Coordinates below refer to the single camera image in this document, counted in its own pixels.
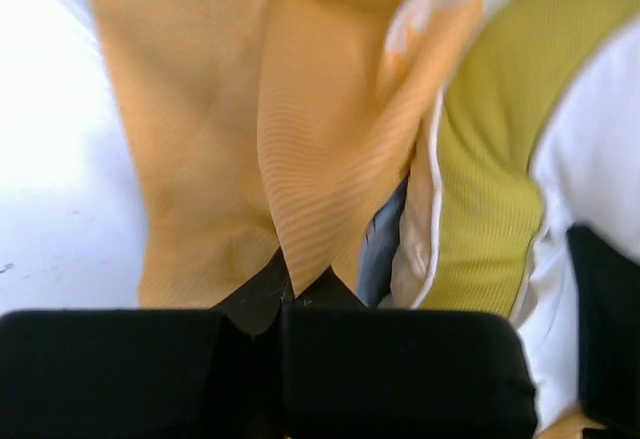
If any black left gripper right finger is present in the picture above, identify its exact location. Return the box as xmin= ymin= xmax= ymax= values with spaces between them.
xmin=279 ymin=274 xmax=538 ymax=438

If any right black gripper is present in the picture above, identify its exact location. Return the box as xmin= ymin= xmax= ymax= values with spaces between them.
xmin=568 ymin=226 xmax=639 ymax=434

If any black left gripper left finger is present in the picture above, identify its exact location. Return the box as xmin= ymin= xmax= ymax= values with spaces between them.
xmin=1 ymin=254 xmax=291 ymax=438

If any white pillow with yellow edge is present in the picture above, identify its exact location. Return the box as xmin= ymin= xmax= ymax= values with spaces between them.
xmin=387 ymin=0 xmax=639 ymax=429

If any orange pillowcase with blue back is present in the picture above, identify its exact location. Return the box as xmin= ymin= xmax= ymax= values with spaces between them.
xmin=91 ymin=0 xmax=489 ymax=307

